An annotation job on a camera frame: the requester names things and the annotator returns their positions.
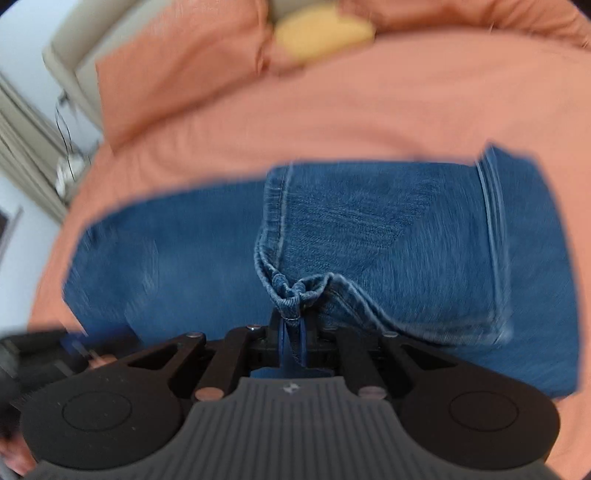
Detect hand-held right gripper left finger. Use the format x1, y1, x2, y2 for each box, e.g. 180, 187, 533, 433
127, 314, 284, 400

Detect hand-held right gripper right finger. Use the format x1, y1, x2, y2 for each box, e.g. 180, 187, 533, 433
299, 313, 459, 400

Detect blue denim pants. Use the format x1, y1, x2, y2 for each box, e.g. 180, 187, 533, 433
62, 145, 583, 400

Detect person's left hand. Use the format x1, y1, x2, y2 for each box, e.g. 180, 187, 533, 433
0, 438, 37, 477

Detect beige curtain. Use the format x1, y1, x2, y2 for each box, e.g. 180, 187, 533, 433
0, 73, 71, 223

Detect orange bed sheet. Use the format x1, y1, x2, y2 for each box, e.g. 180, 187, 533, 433
28, 28, 591, 480

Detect orange pillow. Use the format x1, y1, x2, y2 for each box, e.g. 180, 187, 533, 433
341, 0, 591, 48
96, 0, 274, 149

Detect yellow cushion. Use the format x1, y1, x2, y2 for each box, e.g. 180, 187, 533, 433
274, 7, 377, 66

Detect beige headboard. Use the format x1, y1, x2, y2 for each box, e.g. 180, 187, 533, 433
43, 0, 160, 136

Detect thin black cable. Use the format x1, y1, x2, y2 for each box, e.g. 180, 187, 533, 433
54, 91, 89, 197

